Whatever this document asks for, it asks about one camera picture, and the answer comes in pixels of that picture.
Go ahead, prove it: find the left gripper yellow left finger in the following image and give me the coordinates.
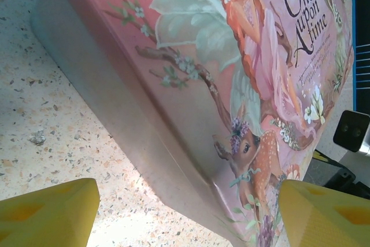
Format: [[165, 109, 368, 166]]
[[0, 178, 101, 247]]

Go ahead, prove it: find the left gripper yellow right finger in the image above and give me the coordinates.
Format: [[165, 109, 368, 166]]
[[277, 179, 370, 247]]

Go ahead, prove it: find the pink fairy-tale tin box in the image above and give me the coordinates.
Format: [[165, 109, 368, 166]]
[[30, 0, 356, 247]]

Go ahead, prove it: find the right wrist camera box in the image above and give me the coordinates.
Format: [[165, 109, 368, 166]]
[[332, 109, 370, 156]]

